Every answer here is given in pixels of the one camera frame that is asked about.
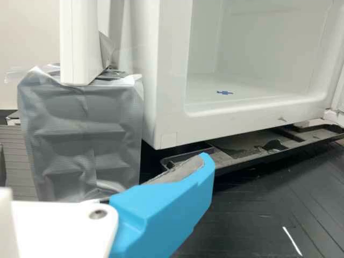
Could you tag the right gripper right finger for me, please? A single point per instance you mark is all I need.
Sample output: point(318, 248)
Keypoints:
point(161, 209)

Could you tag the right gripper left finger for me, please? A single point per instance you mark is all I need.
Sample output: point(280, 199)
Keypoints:
point(2, 166)

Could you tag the white incubator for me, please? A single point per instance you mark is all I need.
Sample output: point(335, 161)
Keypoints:
point(166, 80)

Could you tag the incubator door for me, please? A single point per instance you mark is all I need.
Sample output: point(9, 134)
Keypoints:
point(339, 80)

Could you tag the black tray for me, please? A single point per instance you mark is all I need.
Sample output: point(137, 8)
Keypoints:
point(242, 158)

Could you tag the white pipette stand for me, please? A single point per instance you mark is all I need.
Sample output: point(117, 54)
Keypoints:
point(80, 121)

